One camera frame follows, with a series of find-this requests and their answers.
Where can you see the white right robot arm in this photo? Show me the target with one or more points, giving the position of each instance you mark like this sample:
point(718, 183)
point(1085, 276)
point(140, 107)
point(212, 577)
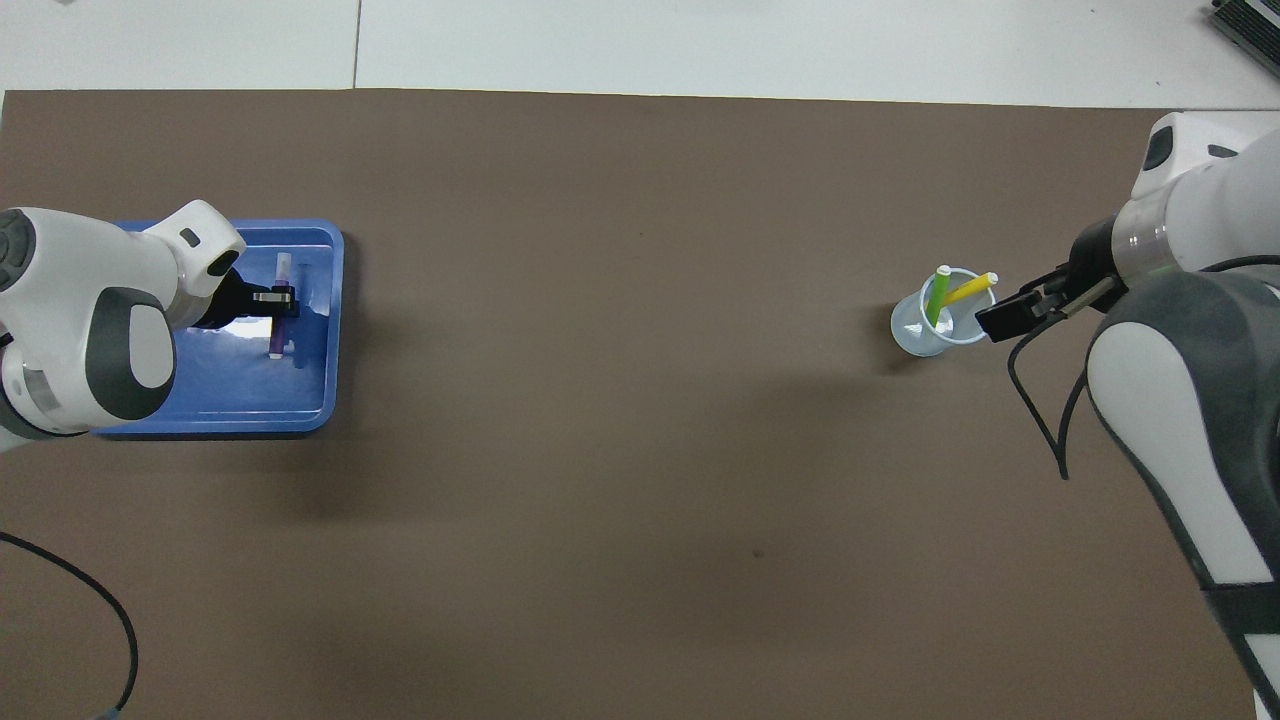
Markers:
point(1180, 400)

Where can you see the translucent plastic cup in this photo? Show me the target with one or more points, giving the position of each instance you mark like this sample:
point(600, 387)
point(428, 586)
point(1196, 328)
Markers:
point(915, 335)

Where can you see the blue plastic tray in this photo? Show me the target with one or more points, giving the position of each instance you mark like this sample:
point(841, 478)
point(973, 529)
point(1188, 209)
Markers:
point(250, 390)

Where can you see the grey ribbed device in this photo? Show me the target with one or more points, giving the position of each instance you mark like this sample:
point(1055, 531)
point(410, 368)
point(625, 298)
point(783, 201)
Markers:
point(1248, 22)

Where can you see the yellow pen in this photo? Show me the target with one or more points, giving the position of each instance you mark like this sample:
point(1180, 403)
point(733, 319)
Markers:
point(968, 291)

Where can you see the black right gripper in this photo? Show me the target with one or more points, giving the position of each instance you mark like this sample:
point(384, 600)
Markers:
point(1095, 260)

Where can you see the purple pen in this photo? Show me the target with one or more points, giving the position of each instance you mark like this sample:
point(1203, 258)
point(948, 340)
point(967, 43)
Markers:
point(276, 335)

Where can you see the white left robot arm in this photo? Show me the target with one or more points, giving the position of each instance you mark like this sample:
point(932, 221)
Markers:
point(70, 300)

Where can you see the green pen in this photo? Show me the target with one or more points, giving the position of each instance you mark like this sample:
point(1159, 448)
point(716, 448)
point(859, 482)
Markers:
point(938, 295)

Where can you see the brown table mat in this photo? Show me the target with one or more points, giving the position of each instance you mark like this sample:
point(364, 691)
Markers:
point(600, 450)

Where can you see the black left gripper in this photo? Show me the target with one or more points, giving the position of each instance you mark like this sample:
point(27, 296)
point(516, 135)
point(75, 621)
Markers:
point(235, 300)

